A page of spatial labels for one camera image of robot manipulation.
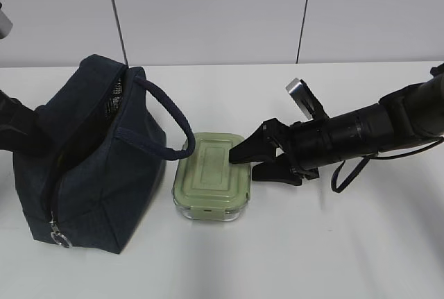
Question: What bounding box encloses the green lidded glass food container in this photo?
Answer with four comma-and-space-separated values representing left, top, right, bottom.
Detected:
172, 132, 250, 222

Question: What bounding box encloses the navy blue fabric lunch bag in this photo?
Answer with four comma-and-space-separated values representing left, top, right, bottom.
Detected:
13, 55, 196, 254

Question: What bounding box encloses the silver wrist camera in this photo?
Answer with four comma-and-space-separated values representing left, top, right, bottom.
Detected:
0, 3, 13, 40
286, 78, 329, 122

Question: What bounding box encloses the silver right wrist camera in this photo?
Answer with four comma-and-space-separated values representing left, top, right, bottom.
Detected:
286, 78, 329, 122

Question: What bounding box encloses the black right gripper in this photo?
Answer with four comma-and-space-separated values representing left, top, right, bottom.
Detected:
229, 118, 327, 186

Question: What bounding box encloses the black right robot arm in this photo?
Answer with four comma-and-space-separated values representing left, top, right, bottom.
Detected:
229, 65, 443, 193

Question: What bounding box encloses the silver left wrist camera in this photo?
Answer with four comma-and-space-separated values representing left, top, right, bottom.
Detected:
0, 3, 13, 40

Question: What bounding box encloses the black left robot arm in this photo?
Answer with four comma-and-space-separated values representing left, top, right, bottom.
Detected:
1, 91, 51, 156

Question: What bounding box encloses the silver zipper pull ring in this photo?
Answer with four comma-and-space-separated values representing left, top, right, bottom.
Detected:
50, 221, 72, 250

